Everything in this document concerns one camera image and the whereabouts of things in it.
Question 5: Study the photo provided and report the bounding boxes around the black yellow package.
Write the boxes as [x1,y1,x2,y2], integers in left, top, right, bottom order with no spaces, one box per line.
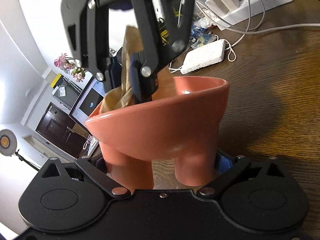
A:
[158,17,169,46]

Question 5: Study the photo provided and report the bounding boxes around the dark entrance door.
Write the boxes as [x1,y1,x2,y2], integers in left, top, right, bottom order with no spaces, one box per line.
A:
[36,102,86,158]

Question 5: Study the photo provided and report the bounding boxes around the white charging cable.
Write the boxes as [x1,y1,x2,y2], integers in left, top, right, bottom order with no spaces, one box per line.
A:
[168,0,320,74]

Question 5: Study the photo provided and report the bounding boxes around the beige cleaning cloth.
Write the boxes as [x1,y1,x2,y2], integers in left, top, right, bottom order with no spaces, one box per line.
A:
[99,25,177,114]

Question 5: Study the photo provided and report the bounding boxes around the orange footed bowl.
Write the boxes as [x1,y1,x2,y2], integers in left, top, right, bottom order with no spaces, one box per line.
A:
[85,76,230,190]

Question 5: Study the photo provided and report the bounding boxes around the white sponge block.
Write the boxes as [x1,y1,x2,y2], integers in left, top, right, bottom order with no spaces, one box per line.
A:
[180,40,226,74]

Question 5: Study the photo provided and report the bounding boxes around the blue plastic packet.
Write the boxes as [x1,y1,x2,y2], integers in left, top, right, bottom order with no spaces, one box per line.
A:
[189,24,218,49]

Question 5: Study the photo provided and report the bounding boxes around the white power strip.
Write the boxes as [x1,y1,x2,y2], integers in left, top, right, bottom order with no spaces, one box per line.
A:
[222,0,293,25]

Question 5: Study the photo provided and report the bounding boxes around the silver laptop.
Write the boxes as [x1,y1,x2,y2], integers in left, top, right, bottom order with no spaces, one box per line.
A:
[69,76,105,157]

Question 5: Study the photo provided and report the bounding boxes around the studio light on stand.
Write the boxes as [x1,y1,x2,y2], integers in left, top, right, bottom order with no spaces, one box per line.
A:
[0,129,40,171]

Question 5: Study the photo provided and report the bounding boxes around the pink flowers in vase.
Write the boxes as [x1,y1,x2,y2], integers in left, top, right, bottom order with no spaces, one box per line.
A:
[54,53,87,83]

